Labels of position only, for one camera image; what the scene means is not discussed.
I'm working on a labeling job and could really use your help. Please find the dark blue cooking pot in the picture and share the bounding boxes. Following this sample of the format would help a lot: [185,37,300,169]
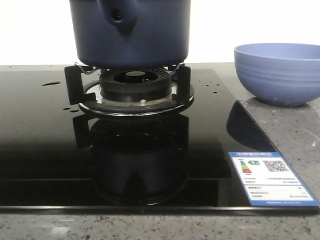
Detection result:
[69,0,191,69]

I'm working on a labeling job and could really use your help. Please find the black metal pot support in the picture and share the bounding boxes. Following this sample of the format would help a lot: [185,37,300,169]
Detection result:
[64,63,194,118]

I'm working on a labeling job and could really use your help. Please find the light blue ribbed bowl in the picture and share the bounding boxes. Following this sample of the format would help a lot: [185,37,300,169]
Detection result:
[234,43,320,106]

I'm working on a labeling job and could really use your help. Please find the blue energy label sticker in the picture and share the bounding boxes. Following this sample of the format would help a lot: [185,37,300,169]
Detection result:
[228,151,320,207]

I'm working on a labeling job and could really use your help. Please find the black glass gas cooktop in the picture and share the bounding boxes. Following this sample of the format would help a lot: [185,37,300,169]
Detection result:
[0,69,320,215]

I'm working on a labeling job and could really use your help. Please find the black gas burner head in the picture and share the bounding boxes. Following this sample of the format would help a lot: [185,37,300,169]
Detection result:
[99,68,172,103]

